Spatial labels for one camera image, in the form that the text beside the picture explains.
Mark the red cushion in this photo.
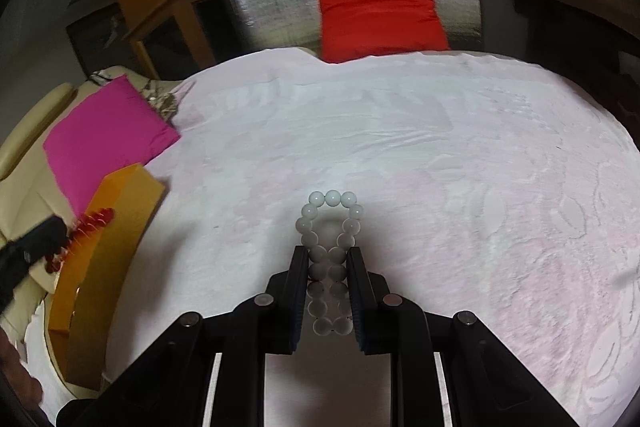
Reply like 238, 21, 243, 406
318, 0, 449, 64

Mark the red bead bracelet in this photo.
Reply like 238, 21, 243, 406
44, 207, 116, 275

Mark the magenta cushion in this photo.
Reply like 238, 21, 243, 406
43, 76, 180, 216

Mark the white bead bracelet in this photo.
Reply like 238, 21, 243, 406
294, 188, 366, 338

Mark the person left hand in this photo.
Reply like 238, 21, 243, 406
0, 329, 50, 426

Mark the orange cardboard box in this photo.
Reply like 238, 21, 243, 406
48, 165, 166, 391

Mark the beige leather armchair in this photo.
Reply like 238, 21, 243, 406
0, 66, 187, 408

